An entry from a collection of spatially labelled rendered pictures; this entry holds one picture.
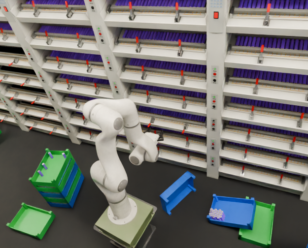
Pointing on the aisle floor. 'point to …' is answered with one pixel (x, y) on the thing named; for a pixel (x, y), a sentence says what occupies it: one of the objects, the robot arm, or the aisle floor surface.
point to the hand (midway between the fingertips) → (155, 131)
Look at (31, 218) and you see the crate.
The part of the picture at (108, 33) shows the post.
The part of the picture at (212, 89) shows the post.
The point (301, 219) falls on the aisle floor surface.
